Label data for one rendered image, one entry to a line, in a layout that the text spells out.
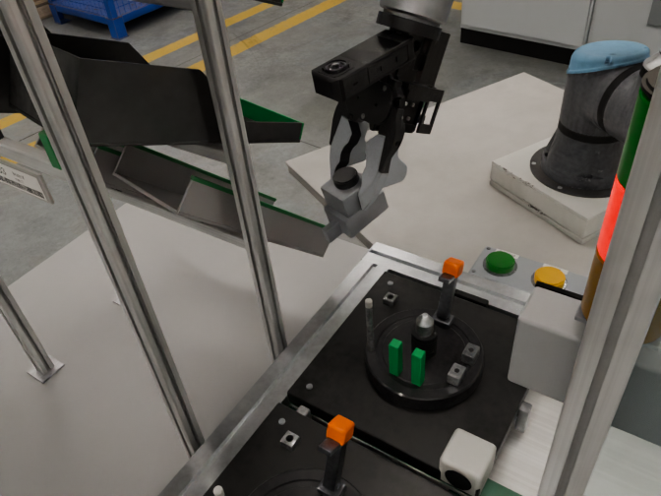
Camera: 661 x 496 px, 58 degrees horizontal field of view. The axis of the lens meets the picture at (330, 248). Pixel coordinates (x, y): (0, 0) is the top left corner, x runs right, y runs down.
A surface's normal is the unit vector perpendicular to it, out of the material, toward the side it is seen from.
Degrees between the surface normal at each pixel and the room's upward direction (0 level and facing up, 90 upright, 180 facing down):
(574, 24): 90
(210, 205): 90
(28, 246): 0
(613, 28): 90
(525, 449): 0
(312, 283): 0
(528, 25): 90
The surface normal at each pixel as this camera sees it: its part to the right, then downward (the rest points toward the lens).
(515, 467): -0.08, -0.76
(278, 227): 0.73, 0.40
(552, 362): -0.54, 0.58
